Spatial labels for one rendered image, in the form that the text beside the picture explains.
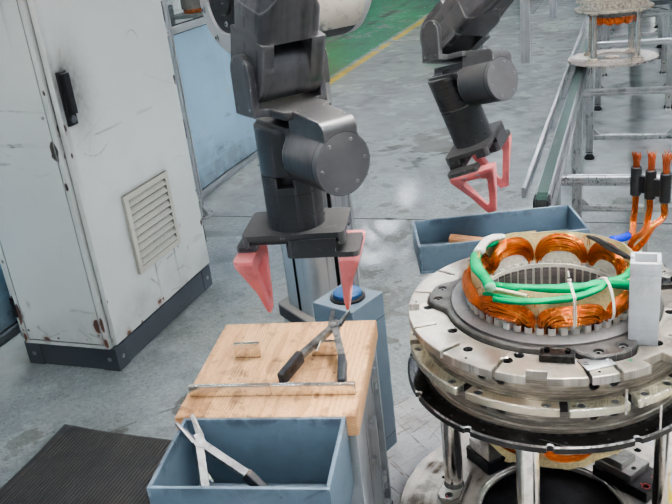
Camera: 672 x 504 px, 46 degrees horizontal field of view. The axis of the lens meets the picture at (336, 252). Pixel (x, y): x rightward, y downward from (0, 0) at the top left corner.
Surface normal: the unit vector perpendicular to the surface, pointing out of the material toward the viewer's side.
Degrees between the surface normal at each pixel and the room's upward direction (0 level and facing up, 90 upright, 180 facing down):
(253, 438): 90
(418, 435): 0
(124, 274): 90
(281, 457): 90
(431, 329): 0
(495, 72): 77
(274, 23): 107
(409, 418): 0
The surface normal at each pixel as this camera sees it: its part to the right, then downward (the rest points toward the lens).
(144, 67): 0.94, 0.03
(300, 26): 0.56, 0.53
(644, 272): -0.33, 0.40
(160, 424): -0.11, -0.91
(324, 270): 0.55, 0.26
